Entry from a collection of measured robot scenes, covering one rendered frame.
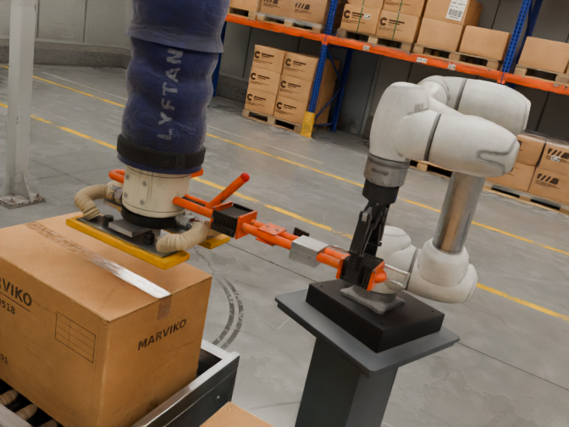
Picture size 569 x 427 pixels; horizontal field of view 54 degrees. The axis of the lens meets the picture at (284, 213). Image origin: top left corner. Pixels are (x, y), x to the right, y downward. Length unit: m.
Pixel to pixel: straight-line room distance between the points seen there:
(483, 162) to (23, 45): 3.81
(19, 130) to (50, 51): 7.59
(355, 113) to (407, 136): 9.12
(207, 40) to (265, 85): 8.28
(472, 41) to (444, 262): 6.69
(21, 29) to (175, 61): 3.20
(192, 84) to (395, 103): 0.50
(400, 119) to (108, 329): 0.85
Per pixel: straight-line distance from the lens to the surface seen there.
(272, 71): 9.60
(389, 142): 1.16
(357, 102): 10.24
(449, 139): 1.14
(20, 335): 1.77
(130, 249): 1.45
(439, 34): 8.53
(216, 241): 1.55
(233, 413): 1.84
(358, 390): 2.09
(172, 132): 1.39
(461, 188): 1.79
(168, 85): 1.37
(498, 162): 1.16
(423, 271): 1.93
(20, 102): 4.59
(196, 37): 1.36
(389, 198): 1.21
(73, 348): 1.59
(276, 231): 1.34
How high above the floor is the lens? 1.70
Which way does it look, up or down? 19 degrees down
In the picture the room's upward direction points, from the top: 12 degrees clockwise
